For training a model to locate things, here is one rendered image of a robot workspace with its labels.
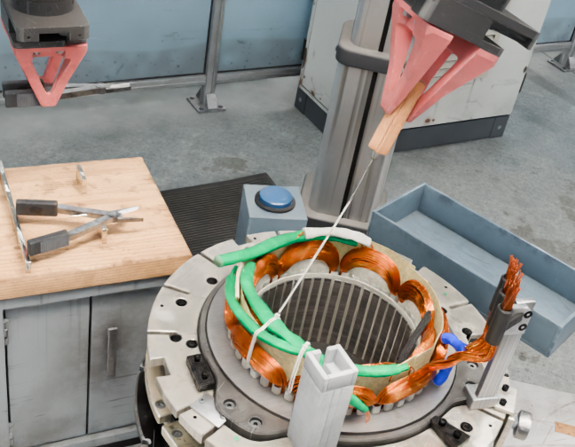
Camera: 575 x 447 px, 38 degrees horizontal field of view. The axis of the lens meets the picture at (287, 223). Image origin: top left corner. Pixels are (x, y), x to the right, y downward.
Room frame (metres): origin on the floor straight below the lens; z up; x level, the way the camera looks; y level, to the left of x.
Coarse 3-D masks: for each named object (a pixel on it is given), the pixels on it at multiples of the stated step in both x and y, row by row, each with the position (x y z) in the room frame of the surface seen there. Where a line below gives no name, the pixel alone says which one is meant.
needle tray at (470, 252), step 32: (416, 192) 0.88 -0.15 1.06; (384, 224) 0.80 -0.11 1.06; (416, 224) 0.86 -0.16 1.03; (448, 224) 0.87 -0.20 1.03; (480, 224) 0.84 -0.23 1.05; (416, 256) 0.77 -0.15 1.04; (448, 256) 0.75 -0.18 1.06; (480, 256) 0.82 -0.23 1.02; (544, 256) 0.79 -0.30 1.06; (480, 288) 0.72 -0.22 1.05; (544, 288) 0.78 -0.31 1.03; (544, 320) 0.68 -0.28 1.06; (544, 352) 0.67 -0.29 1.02
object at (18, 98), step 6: (6, 90) 0.70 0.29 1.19; (12, 90) 0.70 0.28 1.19; (18, 90) 0.71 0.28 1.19; (24, 90) 0.71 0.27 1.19; (30, 90) 0.71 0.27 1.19; (6, 96) 0.70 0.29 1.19; (12, 96) 0.70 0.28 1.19; (18, 96) 0.70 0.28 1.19; (24, 96) 0.70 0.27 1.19; (30, 96) 0.71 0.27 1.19; (6, 102) 0.70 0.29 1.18; (12, 102) 0.70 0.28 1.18; (18, 102) 0.70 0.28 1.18; (24, 102) 0.70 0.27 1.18; (30, 102) 0.71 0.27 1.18; (36, 102) 0.71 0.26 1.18
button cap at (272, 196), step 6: (270, 186) 0.85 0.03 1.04; (276, 186) 0.86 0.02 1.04; (264, 192) 0.84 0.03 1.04; (270, 192) 0.84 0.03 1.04; (276, 192) 0.84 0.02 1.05; (282, 192) 0.84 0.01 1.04; (288, 192) 0.85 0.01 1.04; (264, 198) 0.83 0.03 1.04; (270, 198) 0.83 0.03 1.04; (276, 198) 0.83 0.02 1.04; (282, 198) 0.83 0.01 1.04; (288, 198) 0.84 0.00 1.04; (264, 204) 0.82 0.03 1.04; (270, 204) 0.82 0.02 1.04; (276, 204) 0.82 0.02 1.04; (282, 204) 0.82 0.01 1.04; (288, 204) 0.83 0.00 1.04
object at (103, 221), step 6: (102, 216) 0.67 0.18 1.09; (108, 216) 0.67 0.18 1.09; (90, 222) 0.66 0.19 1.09; (96, 222) 0.66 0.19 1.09; (102, 222) 0.66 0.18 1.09; (108, 222) 0.67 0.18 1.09; (78, 228) 0.64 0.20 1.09; (84, 228) 0.64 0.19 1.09; (90, 228) 0.65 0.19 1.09; (96, 228) 0.65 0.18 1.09; (72, 234) 0.63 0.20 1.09; (78, 234) 0.64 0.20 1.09; (84, 234) 0.64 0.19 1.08
